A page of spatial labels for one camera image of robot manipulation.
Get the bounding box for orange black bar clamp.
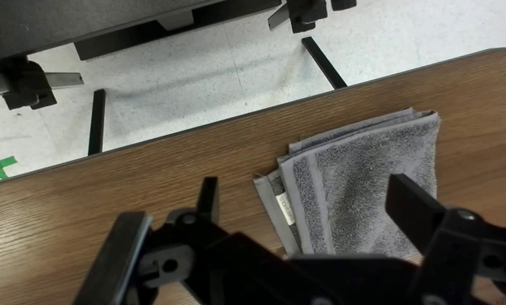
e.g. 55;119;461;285
268;0;360;34
0;56;87;112

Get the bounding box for black table base bar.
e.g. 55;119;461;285
87;88;109;158
300;36;349;92

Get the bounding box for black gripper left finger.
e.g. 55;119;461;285
194;175;233;234

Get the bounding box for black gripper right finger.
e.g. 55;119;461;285
385;173;451;254

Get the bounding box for grey towel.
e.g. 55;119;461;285
253;107;444;261

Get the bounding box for green floor tape mark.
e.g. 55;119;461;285
0;156;21;181

